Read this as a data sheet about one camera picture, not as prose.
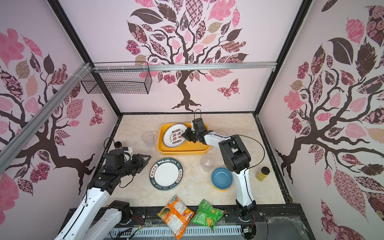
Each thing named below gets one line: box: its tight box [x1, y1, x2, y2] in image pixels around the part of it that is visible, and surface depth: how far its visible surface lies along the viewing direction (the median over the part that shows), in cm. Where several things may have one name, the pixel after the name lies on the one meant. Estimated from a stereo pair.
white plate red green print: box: [162, 123, 188, 148], surface depth 102 cm
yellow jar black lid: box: [255, 166, 270, 182], surface depth 81 cm
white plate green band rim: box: [149, 157, 184, 191], surface depth 88 cm
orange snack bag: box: [157, 195, 195, 240], surface depth 73 cm
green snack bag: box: [190, 199, 226, 232], surface depth 71 cm
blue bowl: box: [211, 167, 234, 190], surface depth 81 cm
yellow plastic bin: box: [157, 122, 210, 154], surface depth 99 cm
